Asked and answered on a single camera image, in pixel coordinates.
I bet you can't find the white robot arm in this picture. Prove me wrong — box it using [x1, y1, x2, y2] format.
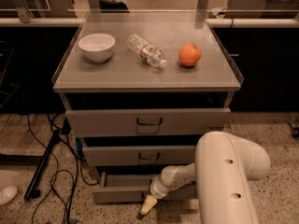
[139, 132, 271, 224]

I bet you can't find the grey bottom drawer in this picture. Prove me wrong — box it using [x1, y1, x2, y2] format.
[91, 171, 199, 204]

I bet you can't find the white horizontal rail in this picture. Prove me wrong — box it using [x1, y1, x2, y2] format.
[0, 18, 299, 28]

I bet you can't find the grey drawer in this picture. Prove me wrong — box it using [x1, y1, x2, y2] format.
[91, 171, 199, 204]
[79, 135, 201, 166]
[61, 91, 231, 137]

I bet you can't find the orange fruit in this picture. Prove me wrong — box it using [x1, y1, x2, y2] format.
[178, 43, 202, 67]

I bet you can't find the white shoe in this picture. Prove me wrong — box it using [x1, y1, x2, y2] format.
[0, 186, 18, 206]

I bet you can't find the black floor stand bar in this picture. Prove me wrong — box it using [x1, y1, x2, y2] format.
[24, 130, 60, 201]

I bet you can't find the clear plastic water bottle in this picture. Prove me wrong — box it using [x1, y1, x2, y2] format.
[127, 34, 167, 70]

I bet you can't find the grey middle drawer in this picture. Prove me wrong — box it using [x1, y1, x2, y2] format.
[79, 135, 201, 166]

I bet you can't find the black caster wheel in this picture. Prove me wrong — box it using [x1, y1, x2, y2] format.
[288, 123, 299, 138]

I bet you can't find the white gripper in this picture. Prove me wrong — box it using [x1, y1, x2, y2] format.
[137, 175, 172, 219]

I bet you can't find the grey top drawer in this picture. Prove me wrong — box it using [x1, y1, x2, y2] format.
[61, 91, 231, 137]

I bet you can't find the black floor cable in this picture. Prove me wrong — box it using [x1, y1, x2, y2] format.
[26, 112, 97, 224]

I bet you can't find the white ceramic bowl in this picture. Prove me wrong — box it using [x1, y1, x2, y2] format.
[78, 34, 116, 63]

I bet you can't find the grey drawer cabinet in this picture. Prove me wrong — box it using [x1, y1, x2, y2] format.
[51, 10, 244, 175]

